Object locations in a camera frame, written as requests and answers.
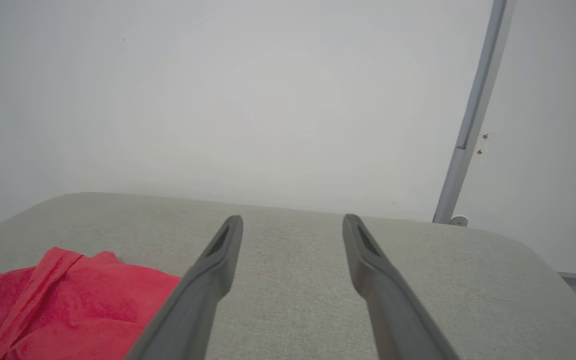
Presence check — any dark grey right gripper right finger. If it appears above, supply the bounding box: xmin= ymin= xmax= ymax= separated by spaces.
xmin=342 ymin=213 xmax=462 ymax=360

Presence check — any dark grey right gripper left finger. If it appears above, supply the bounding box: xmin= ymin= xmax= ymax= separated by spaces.
xmin=123 ymin=215 xmax=244 ymax=360

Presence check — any red white-sleeved garment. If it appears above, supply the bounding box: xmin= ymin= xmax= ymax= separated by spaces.
xmin=0 ymin=246 xmax=183 ymax=360

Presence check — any grey metal pole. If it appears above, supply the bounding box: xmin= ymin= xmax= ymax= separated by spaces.
xmin=432 ymin=0 xmax=517 ymax=225

